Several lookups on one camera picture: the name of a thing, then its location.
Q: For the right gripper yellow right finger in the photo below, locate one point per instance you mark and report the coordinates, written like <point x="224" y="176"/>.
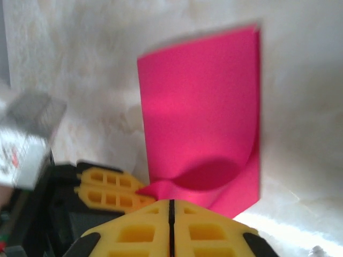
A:
<point x="209" y="235"/>

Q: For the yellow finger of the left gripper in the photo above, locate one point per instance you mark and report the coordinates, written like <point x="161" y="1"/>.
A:
<point x="112" y="178"/>
<point x="115" y="199"/>

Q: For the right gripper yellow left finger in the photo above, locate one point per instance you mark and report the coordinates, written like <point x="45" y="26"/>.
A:
<point x="134" y="235"/>

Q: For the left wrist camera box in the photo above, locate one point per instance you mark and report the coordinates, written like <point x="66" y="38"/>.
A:
<point x="24" y="150"/>

